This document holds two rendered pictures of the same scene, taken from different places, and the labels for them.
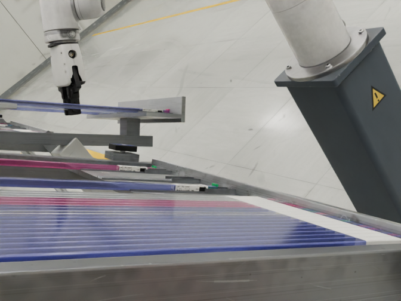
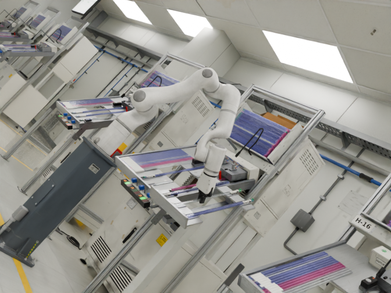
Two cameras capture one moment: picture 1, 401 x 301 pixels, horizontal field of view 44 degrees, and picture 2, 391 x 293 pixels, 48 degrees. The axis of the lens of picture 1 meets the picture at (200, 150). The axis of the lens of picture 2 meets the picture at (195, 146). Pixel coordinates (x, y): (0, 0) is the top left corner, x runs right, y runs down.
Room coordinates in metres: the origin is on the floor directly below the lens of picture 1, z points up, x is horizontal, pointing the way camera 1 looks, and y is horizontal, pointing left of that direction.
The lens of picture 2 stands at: (3.50, -0.71, 0.77)
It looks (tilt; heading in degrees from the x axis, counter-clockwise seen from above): 7 degrees up; 163
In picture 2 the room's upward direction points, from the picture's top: 42 degrees clockwise
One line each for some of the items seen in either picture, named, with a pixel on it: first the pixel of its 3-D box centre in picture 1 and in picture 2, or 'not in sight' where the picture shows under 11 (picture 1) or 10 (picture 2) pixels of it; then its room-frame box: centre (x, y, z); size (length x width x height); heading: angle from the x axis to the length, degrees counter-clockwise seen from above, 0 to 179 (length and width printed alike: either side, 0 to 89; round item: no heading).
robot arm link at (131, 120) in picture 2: not in sight; (139, 113); (0.98, -0.33, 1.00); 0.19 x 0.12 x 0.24; 144
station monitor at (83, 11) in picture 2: not in sight; (87, 8); (-3.84, -1.33, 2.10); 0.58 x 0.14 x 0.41; 22
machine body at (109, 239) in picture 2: not in sight; (151, 265); (0.46, 0.57, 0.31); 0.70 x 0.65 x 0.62; 22
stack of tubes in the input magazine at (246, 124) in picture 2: not in sight; (257, 135); (0.57, 0.48, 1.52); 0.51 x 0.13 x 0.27; 22
